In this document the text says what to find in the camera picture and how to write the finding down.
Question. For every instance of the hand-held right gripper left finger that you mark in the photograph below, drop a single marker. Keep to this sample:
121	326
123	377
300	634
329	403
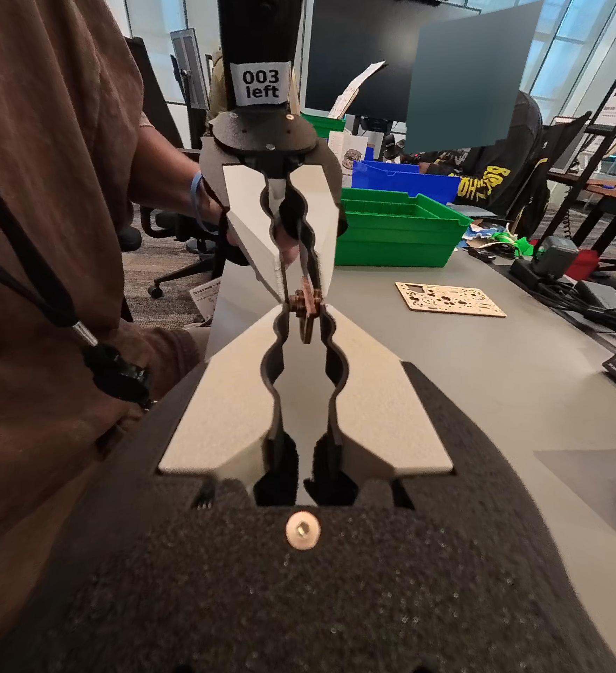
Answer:
218	415

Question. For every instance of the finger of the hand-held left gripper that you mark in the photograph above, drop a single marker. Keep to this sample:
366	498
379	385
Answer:
321	221
245	210

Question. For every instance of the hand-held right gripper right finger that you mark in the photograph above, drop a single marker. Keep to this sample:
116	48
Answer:
392	420

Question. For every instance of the wooden frame piece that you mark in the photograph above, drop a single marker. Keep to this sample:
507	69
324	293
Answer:
306	310

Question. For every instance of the person's left forearm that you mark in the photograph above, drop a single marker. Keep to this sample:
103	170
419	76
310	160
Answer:
166	173

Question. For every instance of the wooden parts sheet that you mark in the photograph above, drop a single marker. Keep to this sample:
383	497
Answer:
450	299

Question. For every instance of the person's left hand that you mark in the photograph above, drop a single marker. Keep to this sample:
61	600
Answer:
288	252

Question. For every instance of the blue wristband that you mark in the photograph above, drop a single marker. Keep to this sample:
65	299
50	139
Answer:
203	202

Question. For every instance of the white printed leaflet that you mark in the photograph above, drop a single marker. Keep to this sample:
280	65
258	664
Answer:
347	152

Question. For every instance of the green plastic bin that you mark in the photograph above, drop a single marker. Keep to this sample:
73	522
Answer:
397	231
324	126

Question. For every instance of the blue plastic bin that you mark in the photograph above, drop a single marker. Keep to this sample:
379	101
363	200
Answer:
408	181

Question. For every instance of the large black monitor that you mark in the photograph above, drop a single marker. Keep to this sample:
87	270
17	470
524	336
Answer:
360	42

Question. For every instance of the white printed paper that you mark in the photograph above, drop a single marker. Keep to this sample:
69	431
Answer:
203	302

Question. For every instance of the pile of cardboard scraps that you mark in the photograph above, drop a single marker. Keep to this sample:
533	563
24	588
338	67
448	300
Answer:
497	239

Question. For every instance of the dark grey device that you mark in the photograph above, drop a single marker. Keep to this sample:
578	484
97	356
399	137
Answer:
555	255

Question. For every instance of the red box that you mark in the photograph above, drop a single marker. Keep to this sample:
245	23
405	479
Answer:
586	265

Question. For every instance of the wooden desk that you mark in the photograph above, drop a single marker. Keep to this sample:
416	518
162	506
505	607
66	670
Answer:
602	192

